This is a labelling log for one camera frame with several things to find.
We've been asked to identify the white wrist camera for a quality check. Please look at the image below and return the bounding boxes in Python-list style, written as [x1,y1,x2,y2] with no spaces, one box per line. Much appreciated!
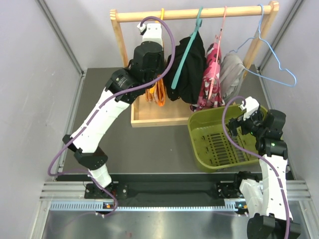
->
[239,97,260,121]
[137,23,163,46]

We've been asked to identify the orange plastic hanger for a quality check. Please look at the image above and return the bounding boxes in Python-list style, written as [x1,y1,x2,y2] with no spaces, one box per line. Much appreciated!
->
[160,8,164,20]

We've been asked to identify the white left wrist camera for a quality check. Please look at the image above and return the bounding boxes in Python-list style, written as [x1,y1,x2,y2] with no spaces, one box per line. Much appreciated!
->
[137,23,163,46]

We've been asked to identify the blue wire hanger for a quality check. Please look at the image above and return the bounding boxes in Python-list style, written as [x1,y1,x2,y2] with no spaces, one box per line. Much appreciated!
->
[229,4,297,88]

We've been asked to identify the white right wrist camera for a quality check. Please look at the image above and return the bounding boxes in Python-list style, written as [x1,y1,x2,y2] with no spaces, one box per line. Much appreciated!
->
[239,97,260,121]

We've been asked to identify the olive green plastic basket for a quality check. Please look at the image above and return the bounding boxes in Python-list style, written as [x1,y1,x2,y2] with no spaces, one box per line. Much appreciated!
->
[187,107,259,173]

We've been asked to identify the wooden clothes rack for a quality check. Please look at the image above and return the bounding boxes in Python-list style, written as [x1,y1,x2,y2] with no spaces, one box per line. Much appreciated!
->
[110,1,280,127]

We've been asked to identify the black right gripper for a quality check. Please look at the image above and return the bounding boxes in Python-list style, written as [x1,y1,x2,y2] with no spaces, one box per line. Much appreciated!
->
[226,109,266,137]

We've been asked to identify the grey slotted cable duct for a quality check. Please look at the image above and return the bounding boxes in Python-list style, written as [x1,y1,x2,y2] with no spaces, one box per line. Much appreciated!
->
[49,200,247,212]

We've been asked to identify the pink wire hanger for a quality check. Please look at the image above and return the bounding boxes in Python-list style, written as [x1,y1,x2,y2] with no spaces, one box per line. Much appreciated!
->
[208,6,227,99]

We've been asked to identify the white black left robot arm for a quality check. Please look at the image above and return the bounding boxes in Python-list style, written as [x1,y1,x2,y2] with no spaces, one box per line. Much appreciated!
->
[63,41,164,198]

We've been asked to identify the pink camouflage trousers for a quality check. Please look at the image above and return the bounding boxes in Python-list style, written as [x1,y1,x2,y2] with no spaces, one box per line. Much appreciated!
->
[190,42,225,112]

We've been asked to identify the teal plastic hanger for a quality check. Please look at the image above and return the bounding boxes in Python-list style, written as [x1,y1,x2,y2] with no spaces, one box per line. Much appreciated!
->
[171,6,203,90]

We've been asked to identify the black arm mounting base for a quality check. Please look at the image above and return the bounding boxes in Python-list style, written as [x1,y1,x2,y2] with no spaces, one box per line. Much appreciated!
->
[84,181,246,201]

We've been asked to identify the orange white trousers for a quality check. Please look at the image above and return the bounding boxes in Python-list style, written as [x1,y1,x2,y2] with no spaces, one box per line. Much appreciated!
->
[145,79,166,107]

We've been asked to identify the black trousers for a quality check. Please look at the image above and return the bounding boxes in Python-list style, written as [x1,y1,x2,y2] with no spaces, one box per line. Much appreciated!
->
[163,33,206,104]

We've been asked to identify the grey trousers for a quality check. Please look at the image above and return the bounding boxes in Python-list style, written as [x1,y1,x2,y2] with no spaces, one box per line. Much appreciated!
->
[219,53,245,103]

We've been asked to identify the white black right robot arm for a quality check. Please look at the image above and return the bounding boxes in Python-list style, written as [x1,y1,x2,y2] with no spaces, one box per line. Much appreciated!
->
[227,109,301,239]

